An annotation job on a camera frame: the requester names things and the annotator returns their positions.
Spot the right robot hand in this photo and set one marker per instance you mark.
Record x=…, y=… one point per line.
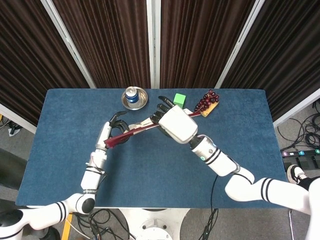
x=177, y=125

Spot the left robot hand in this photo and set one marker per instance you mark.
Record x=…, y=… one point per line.
x=103, y=135

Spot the red ribbed paper folding fan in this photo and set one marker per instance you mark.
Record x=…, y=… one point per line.
x=125, y=136

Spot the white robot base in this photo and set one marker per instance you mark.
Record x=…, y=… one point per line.
x=155, y=225

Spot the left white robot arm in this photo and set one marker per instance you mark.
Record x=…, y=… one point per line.
x=91, y=180

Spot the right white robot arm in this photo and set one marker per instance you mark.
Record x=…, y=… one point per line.
x=225, y=162

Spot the green cube block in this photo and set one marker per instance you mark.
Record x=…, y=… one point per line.
x=180, y=98

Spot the dark red grape bunch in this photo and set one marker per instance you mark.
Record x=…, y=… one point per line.
x=206, y=101

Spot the round metal bowl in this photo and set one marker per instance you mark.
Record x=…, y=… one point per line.
x=142, y=100

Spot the blue silver drink can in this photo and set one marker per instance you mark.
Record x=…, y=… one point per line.
x=131, y=96

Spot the blue table cloth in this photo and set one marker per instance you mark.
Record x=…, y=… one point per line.
x=150, y=175

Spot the brown pleated curtain panel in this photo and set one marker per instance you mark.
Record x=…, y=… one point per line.
x=107, y=42
x=27, y=57
x=282, y=57
x=200, y=42

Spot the yellow floor tape strip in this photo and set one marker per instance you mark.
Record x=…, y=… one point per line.
x=66, y=227

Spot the white black sneaker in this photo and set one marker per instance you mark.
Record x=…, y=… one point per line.
x=295, y=173

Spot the black foot pedal strip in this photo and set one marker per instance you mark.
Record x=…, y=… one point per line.
x=302, y=160

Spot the black trouser leg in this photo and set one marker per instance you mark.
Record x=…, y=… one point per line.
x=308, y=182

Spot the white partition frame post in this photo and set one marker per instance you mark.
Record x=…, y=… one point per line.
x=70, y=47
x=153, y=42
x=237, y=47

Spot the white partition base rail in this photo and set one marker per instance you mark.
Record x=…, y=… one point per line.
x=295, y=111
x=17, y=118

